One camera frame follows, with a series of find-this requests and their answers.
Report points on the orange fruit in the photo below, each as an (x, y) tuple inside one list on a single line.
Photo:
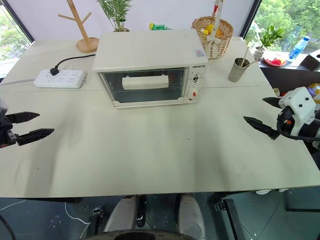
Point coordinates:
[(218, 32)]

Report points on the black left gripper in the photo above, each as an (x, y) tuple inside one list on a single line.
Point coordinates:
[(6, 135)]

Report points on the yellow fruit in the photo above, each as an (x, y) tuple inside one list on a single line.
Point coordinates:
[(209, 28)]

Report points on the grey robot foot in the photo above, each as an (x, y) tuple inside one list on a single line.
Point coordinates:
[(122, 215), (191, 215)]

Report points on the small potted plant white pot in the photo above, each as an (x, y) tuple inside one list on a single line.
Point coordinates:
[(267, 37)]

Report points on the wooden mug tree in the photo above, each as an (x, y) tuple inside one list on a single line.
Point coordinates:
[(86, 43)]

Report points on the yellow purple bag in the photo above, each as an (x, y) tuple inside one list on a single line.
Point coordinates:
[(315, 90)]

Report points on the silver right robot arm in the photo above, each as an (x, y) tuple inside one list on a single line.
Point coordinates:
[(312, 130)]

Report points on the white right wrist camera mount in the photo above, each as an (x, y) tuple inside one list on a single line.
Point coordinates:
[(301, 105)]

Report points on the beige straw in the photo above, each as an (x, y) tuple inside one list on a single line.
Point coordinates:
[(246, 55), (253, 62)]

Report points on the grey left robot foot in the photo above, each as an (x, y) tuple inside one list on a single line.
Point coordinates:
[(122, 215)]

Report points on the metal cup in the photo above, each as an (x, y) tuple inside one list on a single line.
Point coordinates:
[(236, 72)]

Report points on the black table leg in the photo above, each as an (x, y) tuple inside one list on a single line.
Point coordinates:
[(232, 217), (96, 220)]

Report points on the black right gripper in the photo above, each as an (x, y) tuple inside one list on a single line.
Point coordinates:
[(285, 121)]

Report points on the dark rounded robot torso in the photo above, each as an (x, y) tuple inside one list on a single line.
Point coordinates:
[(145, 234)]

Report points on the grey right robot foot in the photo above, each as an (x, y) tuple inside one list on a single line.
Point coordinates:
[(191, 215)]

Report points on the blue capped water bottle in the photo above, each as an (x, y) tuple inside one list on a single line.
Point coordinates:
[(297, 48)]

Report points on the white toaster oven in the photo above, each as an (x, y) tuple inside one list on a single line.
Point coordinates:
[(147, 48)]

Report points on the white power strip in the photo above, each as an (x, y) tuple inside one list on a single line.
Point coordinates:
[(60, 79)]

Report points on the glass oven door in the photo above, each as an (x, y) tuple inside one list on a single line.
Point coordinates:
[(147, 93)]

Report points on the orange plate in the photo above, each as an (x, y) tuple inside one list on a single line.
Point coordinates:
[(268, 62)]

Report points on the green yellow snack bag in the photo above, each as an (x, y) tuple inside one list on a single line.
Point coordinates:
[(157, 26)]

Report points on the black box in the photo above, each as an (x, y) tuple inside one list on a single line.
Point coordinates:
[(311, 61)]

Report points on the tall green potted plant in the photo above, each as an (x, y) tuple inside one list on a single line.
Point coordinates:
[(119, 15)]

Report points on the red fruit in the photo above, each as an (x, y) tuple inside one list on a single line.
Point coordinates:
[(276, 61)]

